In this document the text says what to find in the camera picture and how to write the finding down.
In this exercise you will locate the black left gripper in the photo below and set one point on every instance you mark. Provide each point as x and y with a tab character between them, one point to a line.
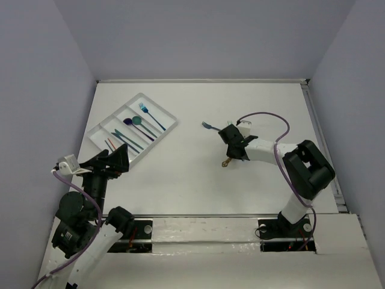
100	168

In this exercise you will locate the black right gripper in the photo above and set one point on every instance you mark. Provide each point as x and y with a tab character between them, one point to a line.
228	152

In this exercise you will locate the blue knife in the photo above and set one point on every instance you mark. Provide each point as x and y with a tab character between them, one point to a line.
120	138

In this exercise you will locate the blue metal fork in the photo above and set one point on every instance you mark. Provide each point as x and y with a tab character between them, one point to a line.
146	111
208	126

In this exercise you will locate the gold metal fork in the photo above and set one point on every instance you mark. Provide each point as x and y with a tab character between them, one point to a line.
226	162

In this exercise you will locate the teal knife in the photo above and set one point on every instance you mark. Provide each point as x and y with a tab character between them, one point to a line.
127	138

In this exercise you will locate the purple metal spoon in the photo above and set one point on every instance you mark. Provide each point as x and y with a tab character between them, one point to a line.
129	122

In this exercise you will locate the teal spoon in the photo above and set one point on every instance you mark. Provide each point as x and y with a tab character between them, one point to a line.
137	120

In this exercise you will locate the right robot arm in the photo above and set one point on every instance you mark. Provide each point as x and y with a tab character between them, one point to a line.
302	165

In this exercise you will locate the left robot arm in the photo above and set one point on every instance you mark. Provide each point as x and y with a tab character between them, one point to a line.
83	237

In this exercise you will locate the white divided utensil tray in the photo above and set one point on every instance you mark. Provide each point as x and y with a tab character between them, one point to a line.
103	130

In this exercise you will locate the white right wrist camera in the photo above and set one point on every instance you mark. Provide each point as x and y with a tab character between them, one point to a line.
245	128

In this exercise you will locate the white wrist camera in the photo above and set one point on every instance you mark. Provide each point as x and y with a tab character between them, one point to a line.
69	165
245	128

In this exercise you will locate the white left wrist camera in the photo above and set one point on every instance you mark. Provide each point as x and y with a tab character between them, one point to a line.
69	165

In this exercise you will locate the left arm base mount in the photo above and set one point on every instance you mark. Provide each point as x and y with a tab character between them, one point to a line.
139	241

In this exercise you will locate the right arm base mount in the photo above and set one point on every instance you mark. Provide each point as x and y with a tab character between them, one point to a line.
276	237

